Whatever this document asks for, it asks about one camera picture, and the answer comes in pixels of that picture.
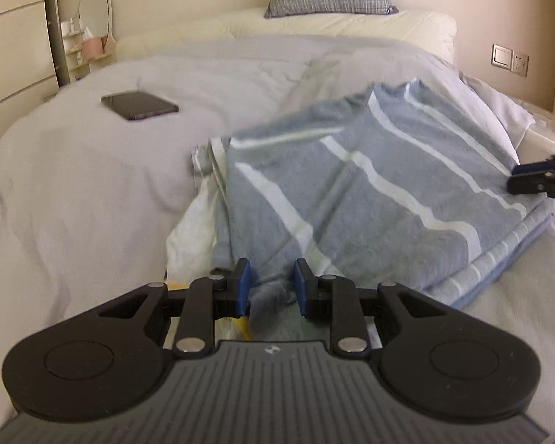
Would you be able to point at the bedside wall switch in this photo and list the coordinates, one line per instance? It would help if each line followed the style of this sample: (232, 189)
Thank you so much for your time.
(502, 55)

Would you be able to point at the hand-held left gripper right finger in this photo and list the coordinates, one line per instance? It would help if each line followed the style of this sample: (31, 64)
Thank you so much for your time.
(303, 289)

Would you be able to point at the bed with pale bedspread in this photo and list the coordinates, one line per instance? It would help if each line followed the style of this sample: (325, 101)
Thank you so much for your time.
(74, 194)

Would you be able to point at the white garment with yellow print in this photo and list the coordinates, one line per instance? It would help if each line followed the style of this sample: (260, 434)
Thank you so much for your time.
(189, 240)

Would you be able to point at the oval mirror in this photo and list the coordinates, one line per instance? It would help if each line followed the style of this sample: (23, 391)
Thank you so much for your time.
(94, 7)

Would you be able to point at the black smartphone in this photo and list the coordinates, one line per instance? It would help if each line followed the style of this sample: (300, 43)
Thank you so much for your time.
(138, 105)

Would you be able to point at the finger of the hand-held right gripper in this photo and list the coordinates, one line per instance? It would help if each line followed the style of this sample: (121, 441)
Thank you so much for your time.
(536, 187)
(536, 166)

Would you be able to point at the white bedside table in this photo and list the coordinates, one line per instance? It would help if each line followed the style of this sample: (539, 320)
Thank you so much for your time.
(550, 129)

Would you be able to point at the bedside wall socket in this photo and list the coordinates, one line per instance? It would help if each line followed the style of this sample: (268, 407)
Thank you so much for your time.
(519, 63)

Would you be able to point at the blue white-striped t-shirt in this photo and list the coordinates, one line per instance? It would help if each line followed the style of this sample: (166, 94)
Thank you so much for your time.
(374, 203)

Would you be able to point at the cream wardrobe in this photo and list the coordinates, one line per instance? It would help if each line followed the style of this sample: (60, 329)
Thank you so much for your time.
(9, 55)

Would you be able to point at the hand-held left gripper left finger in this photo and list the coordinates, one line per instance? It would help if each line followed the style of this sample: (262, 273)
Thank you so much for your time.
(243, 286)

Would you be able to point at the pink vanity shelf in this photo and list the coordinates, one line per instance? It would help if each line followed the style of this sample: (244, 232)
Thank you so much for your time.
(92, 47)

